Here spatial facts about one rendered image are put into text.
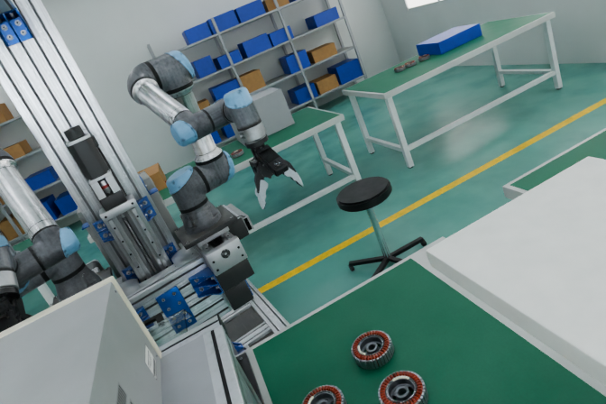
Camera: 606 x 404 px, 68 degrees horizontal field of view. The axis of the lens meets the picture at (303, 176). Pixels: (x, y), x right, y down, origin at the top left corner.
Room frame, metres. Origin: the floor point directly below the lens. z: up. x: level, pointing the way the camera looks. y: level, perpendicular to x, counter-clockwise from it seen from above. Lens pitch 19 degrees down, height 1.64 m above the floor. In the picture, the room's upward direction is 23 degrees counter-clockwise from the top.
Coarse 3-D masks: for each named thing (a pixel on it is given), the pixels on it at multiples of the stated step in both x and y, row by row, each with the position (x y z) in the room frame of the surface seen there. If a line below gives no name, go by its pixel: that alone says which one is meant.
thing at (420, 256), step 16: (416, 256) 1.34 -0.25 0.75; (384, 272) 1.32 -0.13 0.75; (432, 272) 1.22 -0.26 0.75; (480, 304) 1.01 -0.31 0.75; (272, 336) 1.24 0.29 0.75; (528, 336) 0.84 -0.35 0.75; (544, 352) 0.79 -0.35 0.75; (256, 368) 1.12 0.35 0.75; (576, 368) 0.72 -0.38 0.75; (592, 384) 0.67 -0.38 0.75
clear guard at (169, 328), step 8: (184, 312) 1.04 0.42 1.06; (168, 320) 1.03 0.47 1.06; (176, 320) 1.01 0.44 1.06; (184, 320) 1.00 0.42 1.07; (152, 328) 1.02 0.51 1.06; (160, 328) 1.01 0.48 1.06; (168, 328) 0.99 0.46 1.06; (176, 328) 0.98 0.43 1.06; (184, 328) 0.96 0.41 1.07; (152, 336) 0.99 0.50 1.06; (160, 336) 0.97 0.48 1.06; (168, 336) 0.96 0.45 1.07; (176, 336) 0.94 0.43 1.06; (160, 344) 0.94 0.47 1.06
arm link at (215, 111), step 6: (216, 102) 1.39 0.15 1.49; (222, 102) 1.37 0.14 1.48; (204, 108) 1.36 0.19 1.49; (210, 108) 1.35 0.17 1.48; (216, 108) 1.35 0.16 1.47; (222, 108) 1.35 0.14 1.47; (210, 114) 1.34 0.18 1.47; (216, 114) 1.34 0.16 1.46; (222, 114) 1.35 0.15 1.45; (216, 120) 1.34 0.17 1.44; (222, 120) 1.35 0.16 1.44; (228, 120) 1.34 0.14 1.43; (216, 126) 1.34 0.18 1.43; (222, 126) 1.36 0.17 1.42
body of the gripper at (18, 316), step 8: (8, 288) 0.98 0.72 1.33; (0, 296) 0.97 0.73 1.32; (8, 296) 0.98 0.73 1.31; (16, 296) 0.99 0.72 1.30; (16, 304) 0.99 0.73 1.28; (8, 312) 0.94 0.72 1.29; (16, 312) 0.94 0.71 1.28; (24, 312) 0.99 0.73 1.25; (0, 320) 0.92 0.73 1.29; (8, 320) 0.92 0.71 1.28; (16, 320) 0.91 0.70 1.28; (0, 328) 0.91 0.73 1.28
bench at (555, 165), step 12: (600, 132) 1.65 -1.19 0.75; (576, 144) 1.62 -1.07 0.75; (588, 144) 1.58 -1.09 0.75; (600, 144) 1.55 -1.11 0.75; (564, 156) 1.57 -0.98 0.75; (576, 156) 1.54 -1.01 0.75; (588, 156) 1.50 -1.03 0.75; (600, 156) 1.47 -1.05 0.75; (540, 168) 1.56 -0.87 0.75; (552, 168) 1.53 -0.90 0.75; (564, 168) 1.49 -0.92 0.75; (516, 180) 1.55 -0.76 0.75; (528, 180) 1.51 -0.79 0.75; (540, 180) 1.47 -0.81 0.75; (504, 192) 1.54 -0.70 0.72; (516, 192) 1.48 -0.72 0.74
